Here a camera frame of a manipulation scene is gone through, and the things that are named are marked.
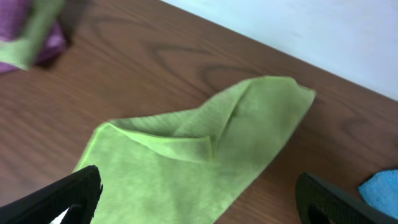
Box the bottom purple folded cloth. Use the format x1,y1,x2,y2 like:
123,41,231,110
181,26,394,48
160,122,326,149
1,22,67,73

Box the green microfibre cloth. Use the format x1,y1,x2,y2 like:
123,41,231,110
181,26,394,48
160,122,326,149
77,77,315,224

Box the blue crumpled cloth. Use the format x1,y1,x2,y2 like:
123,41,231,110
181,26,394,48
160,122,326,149
358,169,397,219

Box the purple folded cloth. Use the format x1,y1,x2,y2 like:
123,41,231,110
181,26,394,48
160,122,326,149
1,0,31,42
1,22,67,73

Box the top purple folded cloth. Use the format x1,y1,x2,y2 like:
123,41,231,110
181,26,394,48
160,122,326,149
1,0,31,42

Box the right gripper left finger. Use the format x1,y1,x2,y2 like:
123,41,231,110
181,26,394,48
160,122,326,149
1,166,103,224

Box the folded green cloth in stack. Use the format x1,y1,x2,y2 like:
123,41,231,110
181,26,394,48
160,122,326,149
1,0,65,70

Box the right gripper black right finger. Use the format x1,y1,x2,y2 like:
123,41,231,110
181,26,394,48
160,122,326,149
295,172,397,224

